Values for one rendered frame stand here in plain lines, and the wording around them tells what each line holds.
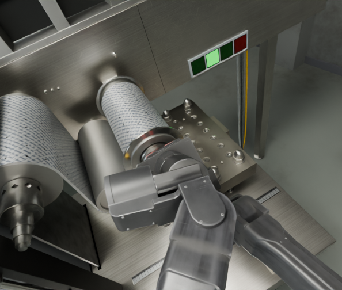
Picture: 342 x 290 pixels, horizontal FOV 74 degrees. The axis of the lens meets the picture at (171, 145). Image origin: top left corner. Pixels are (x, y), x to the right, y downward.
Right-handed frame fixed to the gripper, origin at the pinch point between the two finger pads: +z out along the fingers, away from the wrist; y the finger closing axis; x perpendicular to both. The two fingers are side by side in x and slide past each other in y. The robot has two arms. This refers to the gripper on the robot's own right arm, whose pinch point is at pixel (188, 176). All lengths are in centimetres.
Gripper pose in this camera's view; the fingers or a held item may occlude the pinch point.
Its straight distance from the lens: 67.2
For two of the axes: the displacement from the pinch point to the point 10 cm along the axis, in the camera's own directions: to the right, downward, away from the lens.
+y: 8.6, -4.9, 1.2
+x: -4.3, -8.5, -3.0
